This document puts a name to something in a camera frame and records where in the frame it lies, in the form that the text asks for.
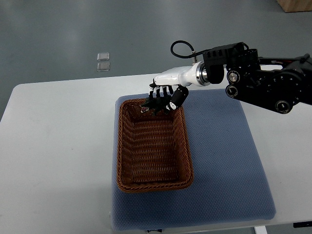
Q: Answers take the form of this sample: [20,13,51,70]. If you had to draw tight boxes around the blue grey foam mat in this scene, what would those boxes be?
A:
[111,90,276,231]

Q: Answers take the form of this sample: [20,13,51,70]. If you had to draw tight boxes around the lower metal floor plate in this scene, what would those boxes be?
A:
[97,61,110,72]

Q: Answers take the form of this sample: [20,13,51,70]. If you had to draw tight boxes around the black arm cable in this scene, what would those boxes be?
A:
[170,40,204,63]

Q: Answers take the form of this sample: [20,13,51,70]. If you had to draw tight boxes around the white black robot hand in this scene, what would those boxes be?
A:
[148,61,210,111]

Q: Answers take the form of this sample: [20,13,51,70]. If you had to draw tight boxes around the dark toy crocodile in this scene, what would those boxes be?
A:
[141,96,171,116]

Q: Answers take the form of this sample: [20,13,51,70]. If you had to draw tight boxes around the wooden box corner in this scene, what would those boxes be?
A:
[277,0,312,13]

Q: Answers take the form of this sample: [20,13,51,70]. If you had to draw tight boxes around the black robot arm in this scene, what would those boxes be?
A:
[201,42,312,114]

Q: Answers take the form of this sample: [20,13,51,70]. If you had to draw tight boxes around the upper metal floor plate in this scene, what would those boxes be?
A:
[97,52,110,61]

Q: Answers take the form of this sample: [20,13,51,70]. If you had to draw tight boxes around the brown wicker basket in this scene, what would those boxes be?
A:
[116,98,194,193]

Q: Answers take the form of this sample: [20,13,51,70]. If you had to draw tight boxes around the metal floor plate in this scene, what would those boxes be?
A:
[97,61,110,72]
[97,52,110,61]

